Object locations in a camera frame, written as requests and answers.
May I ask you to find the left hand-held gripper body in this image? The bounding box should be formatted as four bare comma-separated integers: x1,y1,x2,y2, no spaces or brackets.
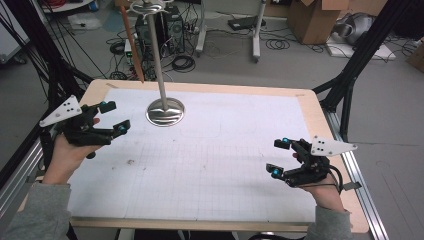
38,94,113,160

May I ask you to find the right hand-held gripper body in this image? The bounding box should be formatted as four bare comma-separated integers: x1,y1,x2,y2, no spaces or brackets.
285,135,359,188

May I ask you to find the metal stand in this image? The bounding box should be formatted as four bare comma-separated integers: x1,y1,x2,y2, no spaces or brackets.
119,0,186,128

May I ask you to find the person's right hand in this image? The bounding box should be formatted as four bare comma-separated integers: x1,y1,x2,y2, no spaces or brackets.
292,152,346,213

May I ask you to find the person's left hand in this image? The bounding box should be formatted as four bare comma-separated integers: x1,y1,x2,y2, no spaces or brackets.
41,116,102,186

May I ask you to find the white grid paper mat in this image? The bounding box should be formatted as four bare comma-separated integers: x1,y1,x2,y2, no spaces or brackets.
64,88,318,224

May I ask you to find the small power supply box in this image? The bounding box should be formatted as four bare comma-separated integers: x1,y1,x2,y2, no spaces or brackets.
123,38,137,66

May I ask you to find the clear plastic bag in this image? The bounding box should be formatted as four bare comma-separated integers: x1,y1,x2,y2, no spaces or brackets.
67,12,103,31

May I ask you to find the black computer tower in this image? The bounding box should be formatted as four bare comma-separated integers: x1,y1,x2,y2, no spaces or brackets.
134,4,186,57

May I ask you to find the white stand leg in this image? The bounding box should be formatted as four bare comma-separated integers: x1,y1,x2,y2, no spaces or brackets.
194,0,208,58
251,0,268,64

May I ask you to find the white foam board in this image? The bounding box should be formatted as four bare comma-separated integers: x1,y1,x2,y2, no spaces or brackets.
325,40,397,62

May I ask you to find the white cabinet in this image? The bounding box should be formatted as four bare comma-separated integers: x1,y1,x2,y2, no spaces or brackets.
0,0,32,65

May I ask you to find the large cardboard box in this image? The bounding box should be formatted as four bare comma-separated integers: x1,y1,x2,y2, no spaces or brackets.
286,0,352,46

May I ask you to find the flat black device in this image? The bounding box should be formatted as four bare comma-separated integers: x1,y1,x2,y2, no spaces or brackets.
227,15,267,32

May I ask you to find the silver grey bag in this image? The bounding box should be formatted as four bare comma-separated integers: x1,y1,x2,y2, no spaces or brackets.
334,12,376,46

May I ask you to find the small cardboard box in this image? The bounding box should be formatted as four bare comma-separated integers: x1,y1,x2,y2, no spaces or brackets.
406,40,424,74

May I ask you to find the grey strap end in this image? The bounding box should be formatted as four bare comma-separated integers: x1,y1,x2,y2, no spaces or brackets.
342,181,363,192

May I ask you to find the aluminium rail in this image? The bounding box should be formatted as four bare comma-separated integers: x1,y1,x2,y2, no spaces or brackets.
321,108,390,240
0,129,56,218

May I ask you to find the coiled black cable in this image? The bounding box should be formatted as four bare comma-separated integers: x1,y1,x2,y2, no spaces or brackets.
109,41,126,56
265,38,291,51
171,54,197,74

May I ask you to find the black metal frame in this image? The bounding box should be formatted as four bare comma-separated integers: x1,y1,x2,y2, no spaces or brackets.
0,0,95,189
312,0,415,143

